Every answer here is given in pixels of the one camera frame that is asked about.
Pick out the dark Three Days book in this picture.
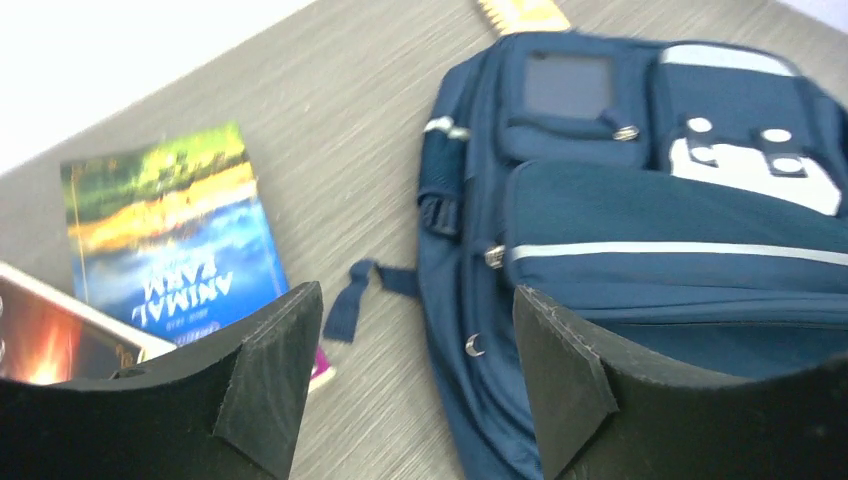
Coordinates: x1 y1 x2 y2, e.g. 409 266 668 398
1 262 176 385

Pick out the navy blue student backpack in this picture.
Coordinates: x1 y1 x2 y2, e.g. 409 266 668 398
324 32 847 479

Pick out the blue Animal Farm book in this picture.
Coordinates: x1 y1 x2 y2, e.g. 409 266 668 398
60 123 289 346

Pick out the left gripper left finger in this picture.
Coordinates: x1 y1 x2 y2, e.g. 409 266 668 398
1 281 323 479

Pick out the orange small notebook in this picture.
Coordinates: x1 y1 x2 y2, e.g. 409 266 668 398
477 0 571 35

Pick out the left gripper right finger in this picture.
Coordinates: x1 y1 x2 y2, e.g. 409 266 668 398
513 286 847 479

